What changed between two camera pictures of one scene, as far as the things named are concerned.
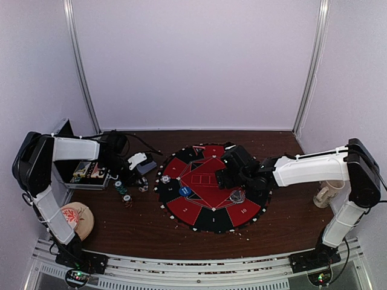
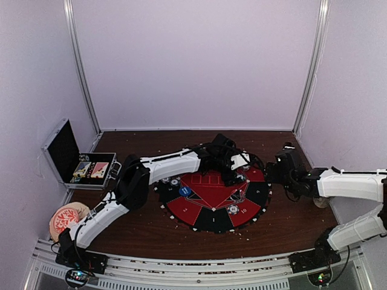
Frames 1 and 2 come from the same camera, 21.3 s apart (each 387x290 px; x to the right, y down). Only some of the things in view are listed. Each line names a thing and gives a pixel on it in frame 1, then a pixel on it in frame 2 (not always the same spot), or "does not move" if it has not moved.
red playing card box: x=98 y=171 does not move
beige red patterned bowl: x=80 y=217 does not move
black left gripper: x=129 y=180 -> x=227 y=178
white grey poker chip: x=165 y=179 does not move
